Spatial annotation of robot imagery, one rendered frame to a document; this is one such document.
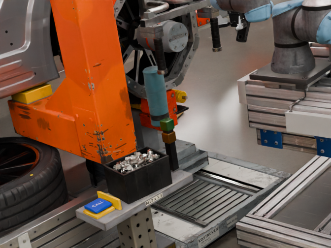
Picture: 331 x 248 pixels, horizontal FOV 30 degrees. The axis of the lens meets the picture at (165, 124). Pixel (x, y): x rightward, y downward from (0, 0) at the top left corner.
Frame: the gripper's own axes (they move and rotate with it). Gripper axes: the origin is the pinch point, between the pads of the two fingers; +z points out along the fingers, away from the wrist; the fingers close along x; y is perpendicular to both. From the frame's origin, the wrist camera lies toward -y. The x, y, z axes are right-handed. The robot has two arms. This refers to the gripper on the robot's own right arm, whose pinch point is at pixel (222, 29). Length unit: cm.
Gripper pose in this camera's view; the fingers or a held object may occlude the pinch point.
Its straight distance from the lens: 280.5
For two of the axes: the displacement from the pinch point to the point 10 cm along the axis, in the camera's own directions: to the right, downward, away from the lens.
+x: 7.1, 1.6, -6.9
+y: -1.4, -9.2, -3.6
